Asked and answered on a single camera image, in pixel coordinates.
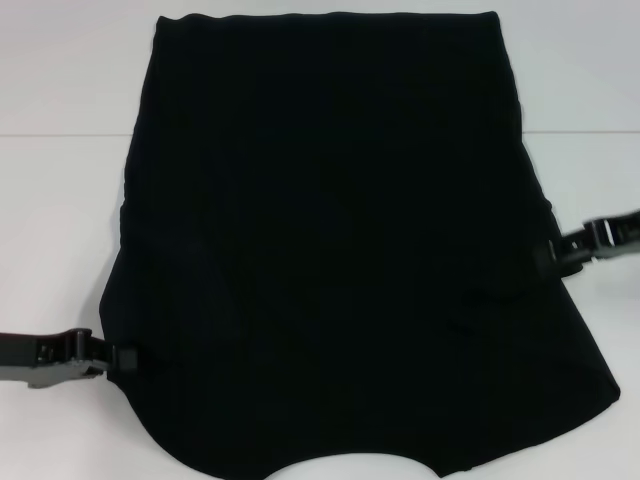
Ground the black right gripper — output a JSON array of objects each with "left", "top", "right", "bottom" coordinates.
[{"left": 532, "top": 208, "right": 640, "bottom": 277}]

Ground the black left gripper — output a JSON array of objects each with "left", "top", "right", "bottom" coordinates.
[{"left": 0, "top": 327, "right": 139, "bottom": 390}]

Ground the black t-shirt with white print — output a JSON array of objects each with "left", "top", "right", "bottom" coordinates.
[{"left": 98, "top": 13, "right": 624, "bottom": 480}]

